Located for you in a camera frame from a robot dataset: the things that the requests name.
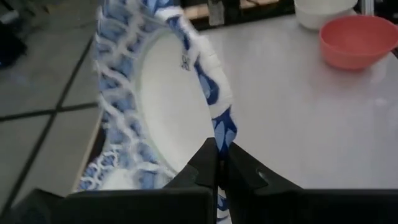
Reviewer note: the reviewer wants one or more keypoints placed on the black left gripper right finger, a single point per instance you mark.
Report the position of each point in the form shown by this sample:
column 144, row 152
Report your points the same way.
column 280, row 208

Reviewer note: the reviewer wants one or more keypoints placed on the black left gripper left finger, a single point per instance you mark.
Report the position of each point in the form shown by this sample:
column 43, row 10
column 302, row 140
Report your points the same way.
column 186, row 205

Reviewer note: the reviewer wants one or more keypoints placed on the blue patterned paper bowl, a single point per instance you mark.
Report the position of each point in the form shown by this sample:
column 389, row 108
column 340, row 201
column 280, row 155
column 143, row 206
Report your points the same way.
column 174, row 102
column 93, row 174

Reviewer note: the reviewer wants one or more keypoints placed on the red plastic bowl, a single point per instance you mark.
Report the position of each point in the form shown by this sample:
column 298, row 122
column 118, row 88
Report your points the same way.
column 354, row 46

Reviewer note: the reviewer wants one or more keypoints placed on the white plastic bowl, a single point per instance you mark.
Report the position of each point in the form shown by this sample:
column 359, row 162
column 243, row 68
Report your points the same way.
column 314, row 18

